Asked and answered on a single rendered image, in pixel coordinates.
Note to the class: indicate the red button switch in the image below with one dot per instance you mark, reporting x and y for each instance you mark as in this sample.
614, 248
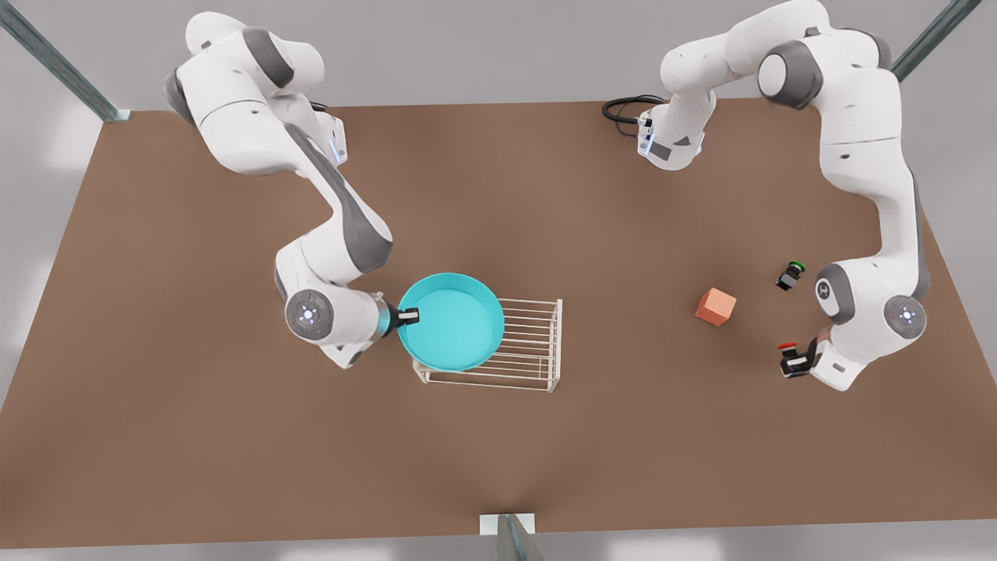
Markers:
794, 362

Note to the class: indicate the cyan round plate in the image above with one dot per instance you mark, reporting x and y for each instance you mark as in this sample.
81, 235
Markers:
452, 323

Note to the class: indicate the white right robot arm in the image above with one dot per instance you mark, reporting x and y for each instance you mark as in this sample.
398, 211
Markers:
257, 117

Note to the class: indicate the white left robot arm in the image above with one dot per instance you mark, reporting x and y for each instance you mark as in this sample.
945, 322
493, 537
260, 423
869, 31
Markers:
864, 132

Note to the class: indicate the orange cube block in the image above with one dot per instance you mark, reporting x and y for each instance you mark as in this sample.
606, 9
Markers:
715, 307

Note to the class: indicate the green button switch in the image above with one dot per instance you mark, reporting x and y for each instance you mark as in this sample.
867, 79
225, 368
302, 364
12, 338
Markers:
790, 277

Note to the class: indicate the silver frame post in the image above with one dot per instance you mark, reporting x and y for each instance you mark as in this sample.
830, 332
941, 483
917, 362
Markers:
62, 66
514, 538
931, 39

